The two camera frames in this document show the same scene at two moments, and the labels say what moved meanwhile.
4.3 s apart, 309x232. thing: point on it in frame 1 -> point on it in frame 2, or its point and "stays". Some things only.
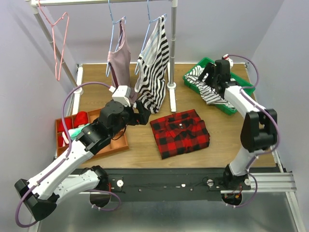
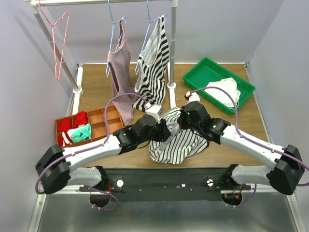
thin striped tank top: (208, 94) -> (180, 143)
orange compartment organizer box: (67, 129) stays
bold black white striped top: (149, 86) stays
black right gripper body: (211, 80) -> (185, 122)
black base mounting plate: (167, 184) stays
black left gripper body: (134, 116) -> (164, 130)
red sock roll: (81, 118) stays
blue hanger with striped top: (138, 58) stays
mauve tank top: (119, 60) stays
